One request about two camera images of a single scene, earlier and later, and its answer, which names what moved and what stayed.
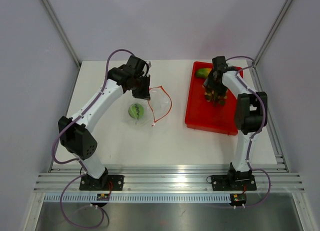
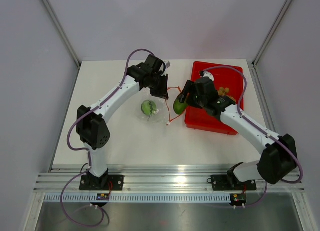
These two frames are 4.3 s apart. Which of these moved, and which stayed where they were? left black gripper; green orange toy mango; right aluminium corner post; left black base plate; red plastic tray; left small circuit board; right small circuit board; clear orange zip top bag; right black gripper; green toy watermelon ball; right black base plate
Moved: right black gripper; left black gripper; clear orange zip top bag; green orange toy mango; green toy watermelon ball
Stayed: left small circuit board; right black base plate; red plastic tray; right small circuit board; right aluminium corner post; left black base plate
